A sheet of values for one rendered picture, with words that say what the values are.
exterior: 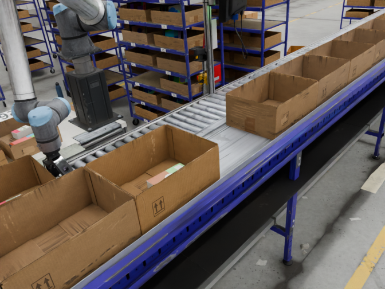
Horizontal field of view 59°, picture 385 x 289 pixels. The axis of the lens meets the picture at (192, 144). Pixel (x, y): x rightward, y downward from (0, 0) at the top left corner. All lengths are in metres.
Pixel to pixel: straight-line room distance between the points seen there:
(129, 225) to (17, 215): 0.36
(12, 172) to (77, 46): 0.80
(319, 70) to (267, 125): 0.79
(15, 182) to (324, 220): 1.91
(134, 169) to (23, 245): 0.47
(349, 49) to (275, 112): 1.19
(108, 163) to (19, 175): 0.56
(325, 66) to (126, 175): 1.42
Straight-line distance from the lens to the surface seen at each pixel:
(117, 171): 1.35
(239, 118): 1.69
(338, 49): 2.66
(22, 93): 1.61
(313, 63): 2.30
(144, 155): 1.41
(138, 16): 3.31
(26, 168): 1.76
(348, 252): 2.39
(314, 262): 2.28
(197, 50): 2.38
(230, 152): 1.53
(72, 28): 2.11
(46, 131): 1.46
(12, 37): 1.60
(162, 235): 1.11
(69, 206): 1.30
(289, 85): 1.95
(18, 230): 1.25
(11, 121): 2.42
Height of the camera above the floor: 1.68
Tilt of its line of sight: 30 degrees down
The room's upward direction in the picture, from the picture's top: 5 degrees counter-clockwise
